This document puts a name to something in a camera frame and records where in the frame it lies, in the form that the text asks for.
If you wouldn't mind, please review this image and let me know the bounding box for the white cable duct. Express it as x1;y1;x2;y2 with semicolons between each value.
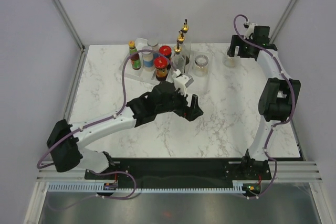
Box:
47;182;245;194

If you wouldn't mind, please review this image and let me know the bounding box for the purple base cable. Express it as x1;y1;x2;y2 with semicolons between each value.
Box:
89;170;138;200

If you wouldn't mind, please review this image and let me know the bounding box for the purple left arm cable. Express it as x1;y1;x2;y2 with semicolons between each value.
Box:
36;49;182;169

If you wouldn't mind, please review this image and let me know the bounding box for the blue label spice jar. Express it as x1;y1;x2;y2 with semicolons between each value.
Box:
141;51;154;71

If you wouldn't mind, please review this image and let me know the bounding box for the right aluminium frame post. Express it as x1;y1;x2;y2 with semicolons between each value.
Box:
270;0;299;42

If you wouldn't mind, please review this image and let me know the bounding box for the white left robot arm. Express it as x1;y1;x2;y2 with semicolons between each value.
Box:
47;81;203;179

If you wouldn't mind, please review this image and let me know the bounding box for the left aluminium frame post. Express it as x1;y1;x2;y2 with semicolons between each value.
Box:
51;0;86;52

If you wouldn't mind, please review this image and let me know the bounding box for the glass jar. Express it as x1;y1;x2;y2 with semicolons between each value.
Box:
193;55;209;77
222;52;238;68

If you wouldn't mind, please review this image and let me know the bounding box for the square clear glass bottle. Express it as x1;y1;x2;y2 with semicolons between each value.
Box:
173;40;186;74

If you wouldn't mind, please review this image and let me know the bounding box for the green label sauce bottle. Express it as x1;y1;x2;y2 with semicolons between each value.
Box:
128;40;141;70

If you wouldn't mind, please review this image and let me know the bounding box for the blue label seasoning jar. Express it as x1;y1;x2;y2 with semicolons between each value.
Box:
147;38;159;59

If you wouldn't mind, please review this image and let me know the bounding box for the round glass oil bottle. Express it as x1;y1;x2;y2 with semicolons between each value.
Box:
177;30;187;59

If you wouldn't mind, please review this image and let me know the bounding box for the white compartment organizer tray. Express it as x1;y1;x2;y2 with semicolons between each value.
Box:
119;38;213;87

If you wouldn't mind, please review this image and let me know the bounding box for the red lid sauce jar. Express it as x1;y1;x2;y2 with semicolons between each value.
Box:
154;57;167;81

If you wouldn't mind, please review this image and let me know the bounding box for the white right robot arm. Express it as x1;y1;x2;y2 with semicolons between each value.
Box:
227;22;301;179

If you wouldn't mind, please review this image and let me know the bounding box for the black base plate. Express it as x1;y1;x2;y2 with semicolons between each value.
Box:
85;158;271;189

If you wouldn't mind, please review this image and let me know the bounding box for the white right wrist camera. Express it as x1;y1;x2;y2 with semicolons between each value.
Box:
243;21;258;39

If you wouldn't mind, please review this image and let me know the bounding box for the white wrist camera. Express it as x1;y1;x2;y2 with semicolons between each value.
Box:
172;69;194;97
243;21;258;39

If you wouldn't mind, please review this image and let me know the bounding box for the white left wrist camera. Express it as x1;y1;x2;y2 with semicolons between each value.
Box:
172;69;194;97

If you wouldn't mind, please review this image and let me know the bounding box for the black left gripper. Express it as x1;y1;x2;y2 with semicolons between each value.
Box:
156;85;203;121

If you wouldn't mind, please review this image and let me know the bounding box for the aluminium frame post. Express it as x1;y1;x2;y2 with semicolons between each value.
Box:
51;0;86;52
270;0;299;42

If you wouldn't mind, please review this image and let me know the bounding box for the square dark sauce bottle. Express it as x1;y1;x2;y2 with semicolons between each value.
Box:
181;19;191;65

